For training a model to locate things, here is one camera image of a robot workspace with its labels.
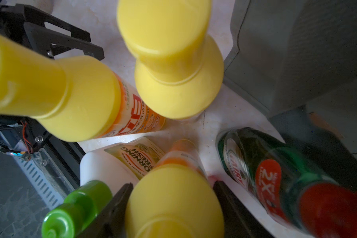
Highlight orange bottle yellow cap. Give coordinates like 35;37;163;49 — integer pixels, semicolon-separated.
117;1;224;120
125;139;225;238
0;35;165;142

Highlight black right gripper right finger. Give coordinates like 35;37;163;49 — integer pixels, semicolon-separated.
213;180;273;238

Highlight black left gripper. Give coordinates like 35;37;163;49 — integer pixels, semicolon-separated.
0;5;105;60

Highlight dark green bottle red cap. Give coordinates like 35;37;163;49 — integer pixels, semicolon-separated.
216;127;357;238

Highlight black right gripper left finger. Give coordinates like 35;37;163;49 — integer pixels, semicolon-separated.
78;183;133;238

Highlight white bottle green cap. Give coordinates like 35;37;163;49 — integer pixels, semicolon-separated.
41;137;165;238

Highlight grey-green shopping bag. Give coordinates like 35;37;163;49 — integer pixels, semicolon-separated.
224;1;357;191

